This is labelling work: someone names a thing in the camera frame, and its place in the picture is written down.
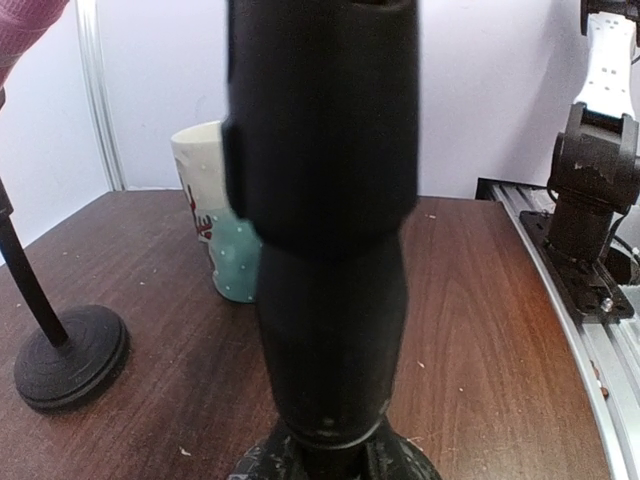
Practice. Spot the right aluminium frame post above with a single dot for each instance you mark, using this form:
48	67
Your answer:
92	62

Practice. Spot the short stand with clip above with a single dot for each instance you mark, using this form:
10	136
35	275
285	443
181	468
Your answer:
74	356

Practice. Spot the floral ceramic mug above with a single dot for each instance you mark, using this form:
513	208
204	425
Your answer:
231	243

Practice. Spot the front aluminium rail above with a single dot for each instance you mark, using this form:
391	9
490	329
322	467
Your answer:
599	315

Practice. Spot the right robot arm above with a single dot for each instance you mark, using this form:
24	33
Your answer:
595	165

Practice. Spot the short stand with taped base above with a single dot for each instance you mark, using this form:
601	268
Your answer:
321	157

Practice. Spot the pink toy microphone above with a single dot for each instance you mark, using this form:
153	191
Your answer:
23	23

